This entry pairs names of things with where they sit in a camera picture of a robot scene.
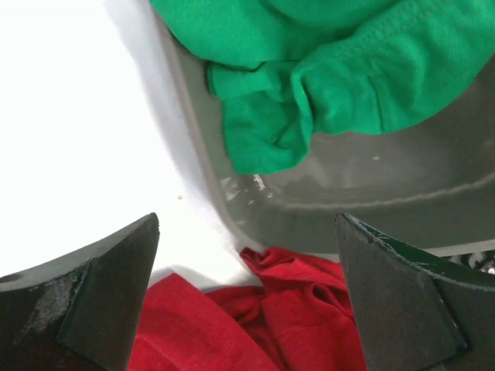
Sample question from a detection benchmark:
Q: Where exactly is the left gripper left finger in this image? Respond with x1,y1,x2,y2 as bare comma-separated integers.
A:
1,213,159,370

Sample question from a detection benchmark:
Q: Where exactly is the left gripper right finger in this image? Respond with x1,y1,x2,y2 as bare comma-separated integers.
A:
335,213,494,370

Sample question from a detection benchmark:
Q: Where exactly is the red t shirt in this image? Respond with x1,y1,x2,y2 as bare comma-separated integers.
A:
128,247,366,370

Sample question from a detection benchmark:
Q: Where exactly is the grey plastic tray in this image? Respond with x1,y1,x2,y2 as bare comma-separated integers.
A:
157,23,494,257

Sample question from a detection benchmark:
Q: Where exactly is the green t shirt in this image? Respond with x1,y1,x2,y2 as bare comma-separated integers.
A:
152,1,494,175

